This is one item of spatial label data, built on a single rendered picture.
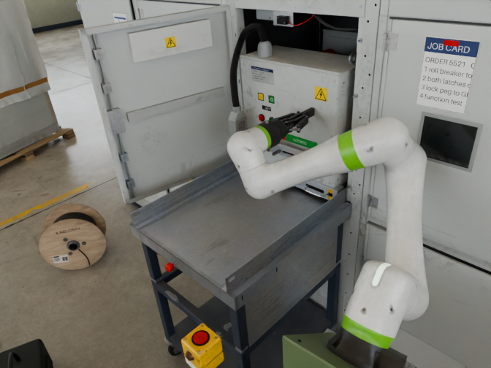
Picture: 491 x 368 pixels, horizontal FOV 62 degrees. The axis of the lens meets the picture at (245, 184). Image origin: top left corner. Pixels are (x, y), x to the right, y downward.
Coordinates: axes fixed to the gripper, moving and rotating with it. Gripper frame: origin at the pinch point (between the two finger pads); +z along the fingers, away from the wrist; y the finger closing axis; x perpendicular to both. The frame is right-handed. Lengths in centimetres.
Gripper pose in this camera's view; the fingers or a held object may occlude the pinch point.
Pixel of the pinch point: (307, 114)
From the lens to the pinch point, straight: 159.3
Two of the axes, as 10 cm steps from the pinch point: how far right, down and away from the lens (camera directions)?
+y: 7.2, 3.2, -6.2
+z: 6.9, -4.2, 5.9
